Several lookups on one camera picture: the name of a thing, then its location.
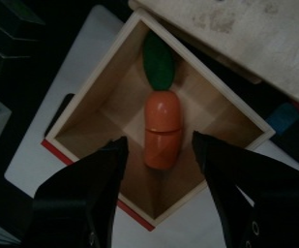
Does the beige box lid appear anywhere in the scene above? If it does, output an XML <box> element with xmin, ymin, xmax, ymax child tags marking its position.
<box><xmin>127</xmin><ymin>0</ymin><xmax>299</xmax><ymax>110</ymax></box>

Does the white cutting board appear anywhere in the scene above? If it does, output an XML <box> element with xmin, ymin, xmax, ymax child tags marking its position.
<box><xmin>3</xmin><ymin>3</ymin><xmax>299</xmax><ymax>248</ymax></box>

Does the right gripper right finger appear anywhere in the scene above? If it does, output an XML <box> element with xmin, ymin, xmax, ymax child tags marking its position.
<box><xmin>193</xmin><ymin>131</ymin><xmax>299</xmax><ymax>248</ymax></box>

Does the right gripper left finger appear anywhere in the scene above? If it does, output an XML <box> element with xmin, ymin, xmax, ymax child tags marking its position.
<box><xmin>23</xmin><ymin>136</ymin><xmax>130</xmax><ymax>248</ymax></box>

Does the toy carrot with green top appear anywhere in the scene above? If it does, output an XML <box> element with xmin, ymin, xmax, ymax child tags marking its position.
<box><xmin>142</xmin><ymin>30</ymin><xmax>185</xmax><ymax>171</ymax></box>

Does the dark green striped box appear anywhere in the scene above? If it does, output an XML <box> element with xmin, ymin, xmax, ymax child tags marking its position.
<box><xmin>0</xmin><ymin>0</ymin><xmax>47</xmax><ymax>93</ymax></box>

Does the blue plastic utensil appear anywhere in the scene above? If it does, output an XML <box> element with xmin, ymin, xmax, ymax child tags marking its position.
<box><xmin>266</xmin><ymin>102</ymin><xmax>299</xmax><ymax>137</ymax></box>

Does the wooden drawer with red front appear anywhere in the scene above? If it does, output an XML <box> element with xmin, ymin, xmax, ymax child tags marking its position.
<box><xmin>41</xmin><ymin>9</ymin><xmax>278</xmax><ymax>233</ymax></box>

